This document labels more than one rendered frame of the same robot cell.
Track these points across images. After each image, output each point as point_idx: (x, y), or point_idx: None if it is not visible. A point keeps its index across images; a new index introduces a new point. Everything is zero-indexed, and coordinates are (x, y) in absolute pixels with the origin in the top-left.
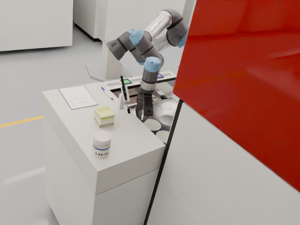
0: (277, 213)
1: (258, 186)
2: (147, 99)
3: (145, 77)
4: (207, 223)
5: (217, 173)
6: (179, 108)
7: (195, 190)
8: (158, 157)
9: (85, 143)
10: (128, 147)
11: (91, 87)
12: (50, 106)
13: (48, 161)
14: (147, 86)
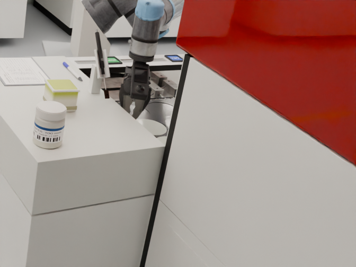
0: (322, 208)
1: (295, 170)
2: (140, 72)
3: (137, 30)
4: None
5: (240, 169)
6: (185, 69)
7: (210, 216)
8: (152, 168)
9: (23, 128)
10: (98, 140)
11: (44, 62)
12: None
13: None
14: (140, 47)
